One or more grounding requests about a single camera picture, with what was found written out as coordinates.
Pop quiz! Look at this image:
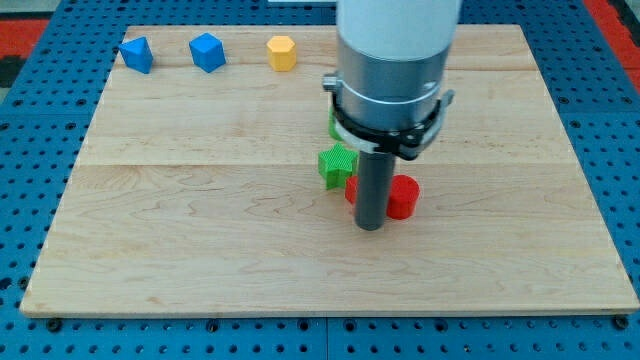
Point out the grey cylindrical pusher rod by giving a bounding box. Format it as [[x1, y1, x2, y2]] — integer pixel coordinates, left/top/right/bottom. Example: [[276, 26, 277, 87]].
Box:
[[354, 152, 395, 231]]

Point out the red circle block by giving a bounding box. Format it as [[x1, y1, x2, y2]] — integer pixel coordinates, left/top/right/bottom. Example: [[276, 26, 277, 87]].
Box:
[[386, 174, 420, 220]]

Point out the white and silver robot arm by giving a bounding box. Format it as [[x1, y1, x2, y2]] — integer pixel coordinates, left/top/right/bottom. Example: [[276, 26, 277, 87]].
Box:
[[322, 0, 462, 231]]

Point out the green block behind arm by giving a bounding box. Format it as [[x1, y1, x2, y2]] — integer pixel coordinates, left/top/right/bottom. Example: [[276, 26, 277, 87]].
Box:
[[328, 106, 342, 141]]

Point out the red block behind rod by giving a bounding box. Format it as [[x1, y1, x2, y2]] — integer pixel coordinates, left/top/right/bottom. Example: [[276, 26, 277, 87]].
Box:
[[344, 175, 358, 205]]

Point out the green star block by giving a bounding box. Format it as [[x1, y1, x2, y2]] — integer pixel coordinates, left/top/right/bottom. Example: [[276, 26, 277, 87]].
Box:
[[317, 143, 358, 190]]

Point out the yellow hexagon block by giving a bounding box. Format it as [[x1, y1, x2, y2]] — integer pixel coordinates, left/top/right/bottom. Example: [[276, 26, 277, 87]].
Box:
[[266, 35, 297, 72]]

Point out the wooden board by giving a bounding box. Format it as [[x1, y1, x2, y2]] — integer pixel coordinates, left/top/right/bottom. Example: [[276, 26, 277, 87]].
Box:
[[20, 25, 639, 319]]

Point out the blue cube block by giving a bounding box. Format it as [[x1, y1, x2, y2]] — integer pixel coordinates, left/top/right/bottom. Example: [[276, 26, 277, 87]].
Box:
[[189, 33, 226, 73]]

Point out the blue triangle block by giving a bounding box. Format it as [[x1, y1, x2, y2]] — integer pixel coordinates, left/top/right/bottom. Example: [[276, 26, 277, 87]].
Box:
[[118, 37, 153, 74]]

